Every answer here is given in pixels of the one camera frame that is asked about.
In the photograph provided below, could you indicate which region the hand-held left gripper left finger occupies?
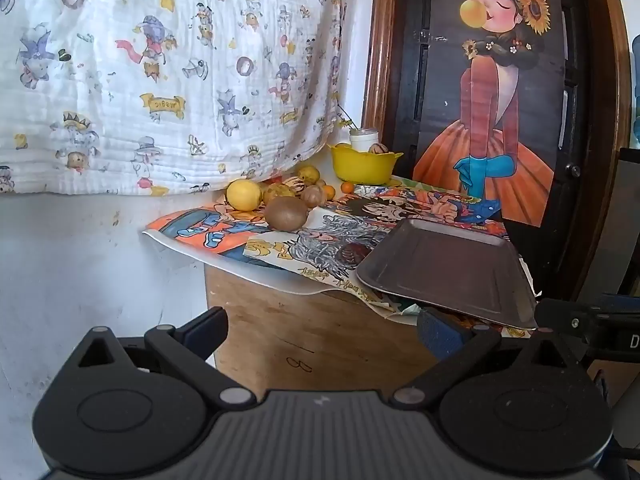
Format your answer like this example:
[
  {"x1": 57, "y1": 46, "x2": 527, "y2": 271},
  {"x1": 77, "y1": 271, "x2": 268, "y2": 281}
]
[{"x1": 72, "y1": 306, "x2": 256, "y2": 408}]

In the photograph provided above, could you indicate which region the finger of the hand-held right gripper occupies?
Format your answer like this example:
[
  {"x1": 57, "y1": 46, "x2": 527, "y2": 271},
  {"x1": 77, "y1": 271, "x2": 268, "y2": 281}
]
[{"x1": 535, "y1": 298, "x2": 608, "y2": 335}]

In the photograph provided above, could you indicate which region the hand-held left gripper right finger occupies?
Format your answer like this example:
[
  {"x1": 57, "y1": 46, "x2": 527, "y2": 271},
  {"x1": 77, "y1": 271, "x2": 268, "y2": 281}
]
[{"x1": 391, "y1": 306, "x2": 573, "y2": 408}]

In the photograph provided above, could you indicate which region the metal tray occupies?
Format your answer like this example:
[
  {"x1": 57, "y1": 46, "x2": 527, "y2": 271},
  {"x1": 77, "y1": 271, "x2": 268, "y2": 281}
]
[{"x1": 356, "y1": 218, "x2": 538, "y2": 331}]

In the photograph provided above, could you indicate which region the yellow lemon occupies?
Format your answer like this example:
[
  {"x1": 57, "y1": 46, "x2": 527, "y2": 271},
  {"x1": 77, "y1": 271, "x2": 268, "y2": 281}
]
[{"x1": 226, "y1": 179, "x2": 263, "y2": 212}]

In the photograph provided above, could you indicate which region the brown kiwi fruit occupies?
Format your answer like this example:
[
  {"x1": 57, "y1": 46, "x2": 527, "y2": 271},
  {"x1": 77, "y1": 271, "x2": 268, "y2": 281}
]
[{"x1": 264, "y1": 196, "x2": 309, "y2": 232}]

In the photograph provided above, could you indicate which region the spotted yellow pear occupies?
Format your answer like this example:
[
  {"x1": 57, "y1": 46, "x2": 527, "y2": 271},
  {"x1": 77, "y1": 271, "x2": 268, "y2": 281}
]
[{"x1": 262, "y1": 183, "x2": 297, "y2": 206}]

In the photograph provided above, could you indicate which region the round brown fruit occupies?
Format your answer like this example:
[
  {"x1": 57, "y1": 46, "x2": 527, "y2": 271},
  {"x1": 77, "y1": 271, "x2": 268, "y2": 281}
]
[{"x1": 300, "y1": 185, "x2": 327, "y2": 209}]

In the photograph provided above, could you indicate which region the cartoon boys poster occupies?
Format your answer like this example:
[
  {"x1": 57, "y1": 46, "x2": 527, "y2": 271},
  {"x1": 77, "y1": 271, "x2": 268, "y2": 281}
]
[{"x1": 142, "y1": 195, "x2": 351, "y2": 301}]

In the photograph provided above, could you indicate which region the colourful anime poster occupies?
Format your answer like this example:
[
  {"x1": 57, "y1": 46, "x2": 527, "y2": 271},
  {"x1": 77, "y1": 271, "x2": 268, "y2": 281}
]
[{"x1": 320, "y1": 184, "x2": 508, "y2": 242}]

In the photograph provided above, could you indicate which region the yellow plastic bowl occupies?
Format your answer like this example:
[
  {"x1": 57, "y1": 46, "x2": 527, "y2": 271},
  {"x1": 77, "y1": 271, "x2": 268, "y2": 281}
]
[{"x1": 327, "y1": 143, "x2": 404, "y2": 186}]

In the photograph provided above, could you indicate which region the white jar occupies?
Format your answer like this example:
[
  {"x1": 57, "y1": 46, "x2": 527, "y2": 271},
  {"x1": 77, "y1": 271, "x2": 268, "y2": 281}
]
[{"x1": 349, "y1": 129, "x2": 379, "y2": 152}]

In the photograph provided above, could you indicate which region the dry twig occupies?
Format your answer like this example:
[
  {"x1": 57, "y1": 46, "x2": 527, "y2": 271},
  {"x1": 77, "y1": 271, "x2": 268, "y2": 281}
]
[{"x1": 336, "y1": 102, "x2": 361, "y2": 133}]

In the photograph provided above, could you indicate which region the dark door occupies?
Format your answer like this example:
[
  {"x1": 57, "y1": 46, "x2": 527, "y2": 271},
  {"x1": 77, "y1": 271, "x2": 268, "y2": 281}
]
[{"x1": 395, "y1": 0, "x2": 603, "y2": 288}]

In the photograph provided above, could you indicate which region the printed blanket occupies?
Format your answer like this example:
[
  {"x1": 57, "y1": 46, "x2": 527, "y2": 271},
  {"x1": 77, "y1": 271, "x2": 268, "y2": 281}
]
[{"x1": 0, "y1": 0, "x2": 352, "y2": 197}]

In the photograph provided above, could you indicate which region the wall poster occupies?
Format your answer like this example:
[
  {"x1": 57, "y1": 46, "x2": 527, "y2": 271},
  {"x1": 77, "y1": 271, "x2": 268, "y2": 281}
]
[{"x1": 412, "y1": 0, "x2": 568, "y2": 228}]

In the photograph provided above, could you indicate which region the wooden door frame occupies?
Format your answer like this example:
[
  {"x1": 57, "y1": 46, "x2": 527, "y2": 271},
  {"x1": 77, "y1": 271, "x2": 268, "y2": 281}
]
[{"x1": 375, "y1": 0, "x2": 633, "y2": 302}]

